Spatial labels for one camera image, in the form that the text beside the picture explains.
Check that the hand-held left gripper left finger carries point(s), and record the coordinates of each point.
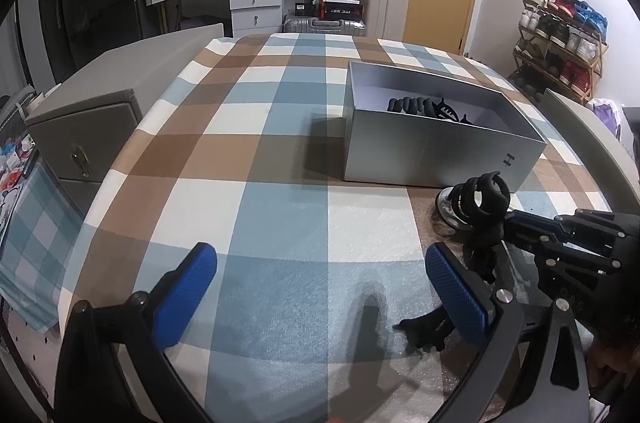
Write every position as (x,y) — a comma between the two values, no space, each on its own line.
(185,298)

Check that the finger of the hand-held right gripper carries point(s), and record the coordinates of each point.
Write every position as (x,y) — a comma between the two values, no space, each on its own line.
(530,219)
(522,243)

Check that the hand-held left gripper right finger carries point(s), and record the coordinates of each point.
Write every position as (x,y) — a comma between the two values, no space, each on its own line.
(457,298)

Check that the silver cardboard box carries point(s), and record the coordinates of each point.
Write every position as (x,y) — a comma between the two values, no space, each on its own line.
(430,153)

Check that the black hair claw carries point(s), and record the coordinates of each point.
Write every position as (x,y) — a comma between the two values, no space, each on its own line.
(425,328)
(448,112)

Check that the person's right hand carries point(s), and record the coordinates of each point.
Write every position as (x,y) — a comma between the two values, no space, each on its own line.
(605,353)

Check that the white round badge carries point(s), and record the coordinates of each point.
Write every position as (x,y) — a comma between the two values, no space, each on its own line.
(447,210)

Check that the purple bag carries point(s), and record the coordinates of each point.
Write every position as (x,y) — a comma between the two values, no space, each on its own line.
(605,118)

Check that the blue checkered cloth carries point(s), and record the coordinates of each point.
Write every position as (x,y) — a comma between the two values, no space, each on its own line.
(30,243)

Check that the checkered tablecloth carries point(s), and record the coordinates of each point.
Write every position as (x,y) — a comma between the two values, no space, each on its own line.
(280,163)

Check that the wooden shoe rack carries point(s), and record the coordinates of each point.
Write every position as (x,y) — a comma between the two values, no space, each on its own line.
(597,68)

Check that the rows of sneakers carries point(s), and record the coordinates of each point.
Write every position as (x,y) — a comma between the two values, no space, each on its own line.
(560,33)

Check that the grey bedside cabinet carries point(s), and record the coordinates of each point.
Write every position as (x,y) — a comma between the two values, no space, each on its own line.
(110,88)

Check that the pile of small packets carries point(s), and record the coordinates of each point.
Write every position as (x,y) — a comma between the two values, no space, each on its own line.
(15,138)

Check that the white upright suitcase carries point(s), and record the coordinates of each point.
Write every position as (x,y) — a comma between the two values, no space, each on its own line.
(382,0)

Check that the silver flat suitcase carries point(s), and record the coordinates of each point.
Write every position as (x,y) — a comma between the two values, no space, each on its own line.
(325,27)

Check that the black and red box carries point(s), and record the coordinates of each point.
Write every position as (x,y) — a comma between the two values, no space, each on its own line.
(341,9)

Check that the small black box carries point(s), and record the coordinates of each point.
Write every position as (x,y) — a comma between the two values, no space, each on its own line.
(301,8)

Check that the dark wardrobe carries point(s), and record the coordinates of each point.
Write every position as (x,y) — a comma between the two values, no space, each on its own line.
(55,3)

